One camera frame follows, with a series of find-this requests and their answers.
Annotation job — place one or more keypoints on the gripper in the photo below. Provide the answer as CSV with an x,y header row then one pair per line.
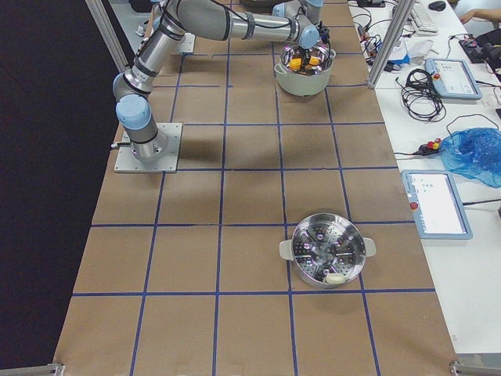
x,y
304,52

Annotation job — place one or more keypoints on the yellow corn cob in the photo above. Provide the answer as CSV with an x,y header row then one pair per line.
x,y
295,64

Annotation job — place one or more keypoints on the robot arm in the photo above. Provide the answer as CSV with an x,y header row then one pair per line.
x,y
210,22
309,8

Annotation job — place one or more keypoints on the pale green electric pot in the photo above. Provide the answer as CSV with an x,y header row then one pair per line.
x,y
314,74

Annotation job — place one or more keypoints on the white paper box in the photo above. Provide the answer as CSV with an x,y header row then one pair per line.
x,y
406,51

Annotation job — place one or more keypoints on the teach pendant tablet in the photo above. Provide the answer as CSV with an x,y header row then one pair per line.
x,y
452,79
436,206

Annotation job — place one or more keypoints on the emergency stop button box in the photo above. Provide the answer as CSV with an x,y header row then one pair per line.
x,y
430,148

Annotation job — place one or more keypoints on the blue plastic bag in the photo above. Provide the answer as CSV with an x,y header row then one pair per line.
x,y
474,154

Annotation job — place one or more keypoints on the steel steamer basket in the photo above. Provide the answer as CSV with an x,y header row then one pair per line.
x,y
326,250

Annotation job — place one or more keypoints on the aluminium frame post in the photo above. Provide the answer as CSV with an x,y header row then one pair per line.
x,y
393,32

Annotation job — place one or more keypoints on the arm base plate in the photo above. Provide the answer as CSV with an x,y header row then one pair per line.
x,y
157,156
186,45

